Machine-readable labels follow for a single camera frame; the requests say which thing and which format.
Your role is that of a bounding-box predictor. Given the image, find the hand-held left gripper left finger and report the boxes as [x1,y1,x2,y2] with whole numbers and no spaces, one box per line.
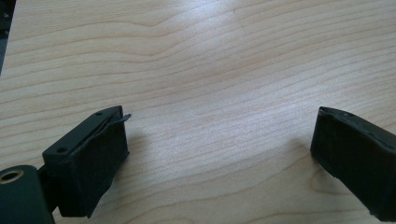
[41,105,133,218]

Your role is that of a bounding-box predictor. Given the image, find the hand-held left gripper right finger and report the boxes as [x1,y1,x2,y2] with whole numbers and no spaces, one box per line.
[309,105,396,223]

